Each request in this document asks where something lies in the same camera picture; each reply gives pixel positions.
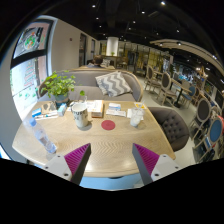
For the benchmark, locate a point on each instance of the group of round-backed chairs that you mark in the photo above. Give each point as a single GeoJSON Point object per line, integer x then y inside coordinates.
{"type": "Point", "coordinates": [203, 110]}

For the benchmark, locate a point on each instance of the clear water bottle blue cap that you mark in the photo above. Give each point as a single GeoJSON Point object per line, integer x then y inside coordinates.
{"type": "Point", "coordinates": [41, 135]}

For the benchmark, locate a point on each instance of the small light blue box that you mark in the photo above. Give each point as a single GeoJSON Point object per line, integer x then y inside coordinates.
{"type": "Point", "coordinates": [62, 109]}

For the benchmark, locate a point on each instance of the group of ceiling spotlights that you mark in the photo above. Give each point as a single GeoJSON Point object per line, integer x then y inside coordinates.
{"type": "Point", "coordinates": [143, 12]}

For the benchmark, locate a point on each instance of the grey white chevron pillow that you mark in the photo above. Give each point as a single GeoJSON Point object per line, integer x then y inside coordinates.
{"type": "Point", "coordinates": [114, 83]}

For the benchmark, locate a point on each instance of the green potted plant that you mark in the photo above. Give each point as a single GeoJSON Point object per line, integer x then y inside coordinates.
{"type": "Point", "coordinates": [59, 85]}

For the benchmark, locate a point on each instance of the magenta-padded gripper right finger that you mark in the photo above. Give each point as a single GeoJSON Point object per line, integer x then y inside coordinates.
{"type": "Point", "coordinates": [148, 159]}

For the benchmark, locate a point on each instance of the wooden tissue box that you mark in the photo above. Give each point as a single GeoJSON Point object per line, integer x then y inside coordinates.
{"type": "Point", "coordinates": [97, 108]}

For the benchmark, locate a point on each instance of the dark grey tufted chair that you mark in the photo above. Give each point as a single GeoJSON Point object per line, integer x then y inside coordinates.
{"type": "Point", "coordinates": [171, 125]}

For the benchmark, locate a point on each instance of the brown card with prints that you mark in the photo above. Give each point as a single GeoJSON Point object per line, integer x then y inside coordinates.
{"type": "Point", "coordinates": [49, 107]}

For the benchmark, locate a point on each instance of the clear plastic cup with straw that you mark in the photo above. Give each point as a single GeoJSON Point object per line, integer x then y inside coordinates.
{"type": "Point", "coordinates": [136, 117]}

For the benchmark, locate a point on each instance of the blue white striped packet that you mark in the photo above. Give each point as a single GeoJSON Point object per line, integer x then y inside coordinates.
{"type": "Point", "coordinates": [36, 112]}

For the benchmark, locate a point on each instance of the flat round red coaster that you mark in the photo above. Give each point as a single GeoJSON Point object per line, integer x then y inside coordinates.
{"type": "Point", "coordinates": [108, 125]}

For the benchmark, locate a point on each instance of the grey curved sofa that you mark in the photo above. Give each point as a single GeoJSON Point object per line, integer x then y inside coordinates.
{"type": "Point", "coordinates": [85, 80]}

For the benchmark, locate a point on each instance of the yellow backed shelf unit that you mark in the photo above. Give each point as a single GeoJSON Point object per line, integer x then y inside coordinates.
{"type": "Point", "coordinates": [146, 56]}

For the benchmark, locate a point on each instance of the white pen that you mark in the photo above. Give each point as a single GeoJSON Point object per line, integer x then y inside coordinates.
{"type": "Point", "coordinates": [46, 116]}

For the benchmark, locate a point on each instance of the white round column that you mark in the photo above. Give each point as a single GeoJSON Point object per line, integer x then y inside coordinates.
{"type": "Point", "coordinates": [112, 46]}

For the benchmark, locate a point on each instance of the white printed mug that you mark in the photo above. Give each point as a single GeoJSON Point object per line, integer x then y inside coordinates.
{"type": "Point", "coordinates": [80, 115]}

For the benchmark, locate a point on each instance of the person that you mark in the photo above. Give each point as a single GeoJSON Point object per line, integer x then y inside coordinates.
{"type": "Point", "coordinates": [96, 61]}

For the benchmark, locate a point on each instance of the yellow white table card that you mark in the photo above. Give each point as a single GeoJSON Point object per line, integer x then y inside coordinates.
{"type": "Point", "coordinates": [139, 105]}

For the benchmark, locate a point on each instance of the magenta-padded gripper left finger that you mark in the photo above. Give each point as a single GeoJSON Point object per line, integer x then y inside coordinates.
{"type": "Point", "coordinates": [75, 160]}

